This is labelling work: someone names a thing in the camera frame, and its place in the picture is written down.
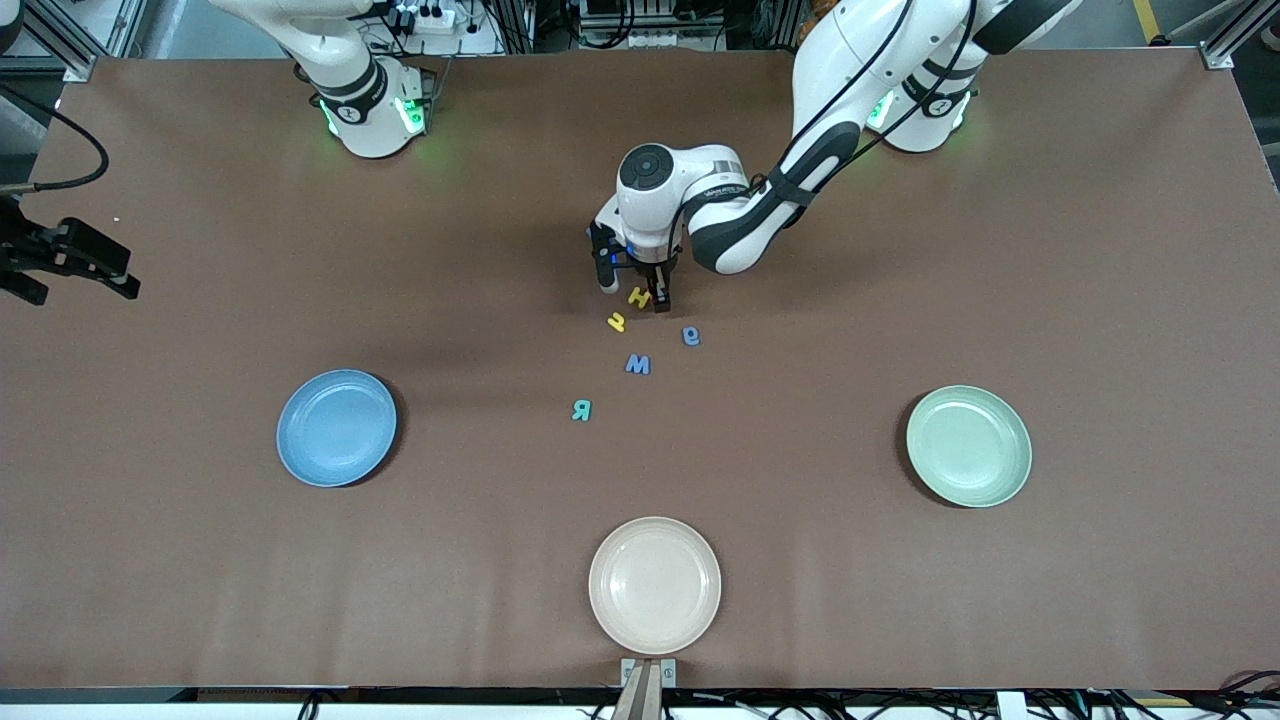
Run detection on green plate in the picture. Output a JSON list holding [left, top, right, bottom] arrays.
[[905, 385, 1033, 509]]

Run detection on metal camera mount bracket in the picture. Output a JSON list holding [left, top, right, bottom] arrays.
[[612, 657, 678, 720]]

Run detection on beige plate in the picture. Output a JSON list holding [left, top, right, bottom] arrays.
[[588, 516, 723, 657]]

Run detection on white power strip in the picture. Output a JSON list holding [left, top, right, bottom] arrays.
[[598, 28, 693, 49], [385, 5, 458, 33]]

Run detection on blue plate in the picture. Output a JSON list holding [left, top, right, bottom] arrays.
[[276, 369, 399, 489]]

